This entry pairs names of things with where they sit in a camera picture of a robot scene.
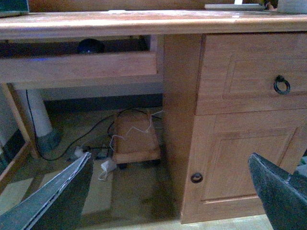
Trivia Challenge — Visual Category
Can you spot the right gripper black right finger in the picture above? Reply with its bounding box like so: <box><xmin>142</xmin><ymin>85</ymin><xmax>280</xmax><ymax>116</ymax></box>
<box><xmin>248</xmin><ymin>152</ymin><xmax>307</xmax><ymax>230</ymax></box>

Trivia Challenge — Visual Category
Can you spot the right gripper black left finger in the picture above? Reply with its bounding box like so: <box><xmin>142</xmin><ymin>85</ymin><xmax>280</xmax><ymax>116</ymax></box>
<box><xmin>0</xmin><ymin>152</ymin><xmax>94</xmax><ymax>230</ymax></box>

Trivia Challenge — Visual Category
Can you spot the wooden keyboard tray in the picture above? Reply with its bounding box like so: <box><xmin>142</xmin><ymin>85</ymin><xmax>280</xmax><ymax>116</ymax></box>
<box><xmin>0</xmin><ymin>35</ymin><xmax>163</xmax><ymax>89</ymax></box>

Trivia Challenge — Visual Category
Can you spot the dark grey computer mouse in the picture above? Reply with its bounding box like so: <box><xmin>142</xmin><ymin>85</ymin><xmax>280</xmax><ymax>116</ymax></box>
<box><xmin>77</xmin><ymin>38</ymin><xmax>105</xmax><ymax>54</ymax></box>

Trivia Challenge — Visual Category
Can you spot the white pipe with base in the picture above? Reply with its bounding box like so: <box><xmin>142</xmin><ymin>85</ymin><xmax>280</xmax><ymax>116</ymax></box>
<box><xmin>19</xmin><ymin>89</ymin><xmax>61</xmax><ymax>154</ymax></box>

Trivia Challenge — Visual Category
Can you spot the white power adapter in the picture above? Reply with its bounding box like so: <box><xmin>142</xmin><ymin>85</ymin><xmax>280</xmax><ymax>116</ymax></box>
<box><xmin>98</xmin><ymin>159</ymin><xmax>117</xmax><ymax>181</ymax></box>

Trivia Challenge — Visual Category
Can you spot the wooden rolling stand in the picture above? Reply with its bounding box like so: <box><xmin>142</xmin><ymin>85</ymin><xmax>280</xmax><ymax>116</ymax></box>
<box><xmin>110</xmin><ymin>110</ymin><xmax>161</xmax><ymax>170</ymax></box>

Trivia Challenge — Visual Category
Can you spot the wooden desk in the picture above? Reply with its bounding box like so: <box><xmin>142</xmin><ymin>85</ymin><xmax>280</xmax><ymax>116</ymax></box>
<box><xmin>0</xmin><ymin>10</ymin><xmax>307</xmax><ymax>223</ymax></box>

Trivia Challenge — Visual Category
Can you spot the grey laptop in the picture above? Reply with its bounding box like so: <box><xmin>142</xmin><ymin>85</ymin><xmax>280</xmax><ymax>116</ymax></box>
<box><xmin>0</xmin><ymin>0</ymin><xmax>29</xmax><ymax>18</ymax></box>

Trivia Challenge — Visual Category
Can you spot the black power cable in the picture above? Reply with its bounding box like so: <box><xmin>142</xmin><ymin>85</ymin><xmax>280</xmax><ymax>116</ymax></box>
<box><xmin>25</xmin><ymin>90</ymin><xmax>163</xmax><ymax>161</ymax></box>

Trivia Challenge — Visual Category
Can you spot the black ring door handle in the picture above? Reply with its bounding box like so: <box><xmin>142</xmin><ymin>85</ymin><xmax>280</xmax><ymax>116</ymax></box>
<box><xmin>190</xmin><ymin>172</ymin><xmax>203</xmax><ymax>184</ymax></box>

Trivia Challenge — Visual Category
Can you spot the white charger cable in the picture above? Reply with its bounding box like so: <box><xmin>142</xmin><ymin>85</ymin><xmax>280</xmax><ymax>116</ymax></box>
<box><xmin>109</xmin><ymin>110</ymin><xmax>164</xmax><ymax>151</ymax></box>

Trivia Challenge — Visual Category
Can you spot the black ring drawer handle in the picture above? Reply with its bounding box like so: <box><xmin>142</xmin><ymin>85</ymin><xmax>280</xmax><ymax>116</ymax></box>
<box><xmin>273</xmin><ymin>75</ymin><xmax>291</xmax><ymax>95</ymax></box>

